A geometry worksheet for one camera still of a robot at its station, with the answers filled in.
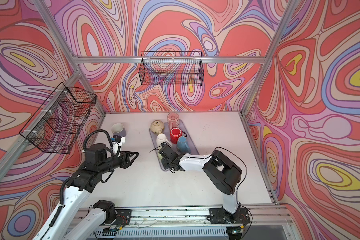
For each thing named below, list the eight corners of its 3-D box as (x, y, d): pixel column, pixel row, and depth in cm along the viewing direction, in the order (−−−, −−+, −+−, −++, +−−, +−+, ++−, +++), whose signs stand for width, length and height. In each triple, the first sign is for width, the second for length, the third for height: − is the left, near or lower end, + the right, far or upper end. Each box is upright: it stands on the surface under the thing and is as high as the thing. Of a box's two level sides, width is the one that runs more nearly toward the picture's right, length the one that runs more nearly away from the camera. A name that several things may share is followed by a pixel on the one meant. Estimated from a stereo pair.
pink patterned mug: (170, 133, 109) (169, 123, 100) (166, 124, 114) (165, 114, 106) (181, 130, 111) (181, 120, 102) (177, 121, 116) (176, 111, 108)
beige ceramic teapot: (151, 133, 108) (149, 126, 101) (155, 126, 112) (153, 119, 106) (160, 136, 106) (159, 129, 100) (164, 128, 111) (163, 121, 104)
